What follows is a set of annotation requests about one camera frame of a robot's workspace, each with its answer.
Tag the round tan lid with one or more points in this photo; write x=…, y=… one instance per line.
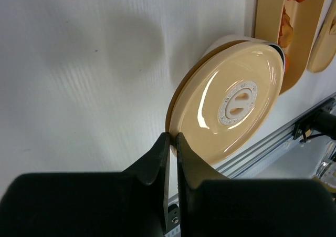
x=226, y=96

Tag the round steel container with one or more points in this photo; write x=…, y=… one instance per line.
x=234, y=37

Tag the aluminium mounting rail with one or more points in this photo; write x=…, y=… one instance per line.
x=278, y=155

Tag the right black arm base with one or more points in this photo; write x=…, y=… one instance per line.
x=319, y=119

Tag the oblong tan box lid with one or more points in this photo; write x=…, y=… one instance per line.
x=323, y=50

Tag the small orange toy piece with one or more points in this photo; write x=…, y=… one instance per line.
x=286, y=30

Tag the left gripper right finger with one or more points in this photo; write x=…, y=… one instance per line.
x=214, y=205

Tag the oblong tan lunch box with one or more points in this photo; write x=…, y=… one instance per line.
x=304, y=18

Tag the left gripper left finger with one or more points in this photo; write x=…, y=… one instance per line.
x=132, y=202

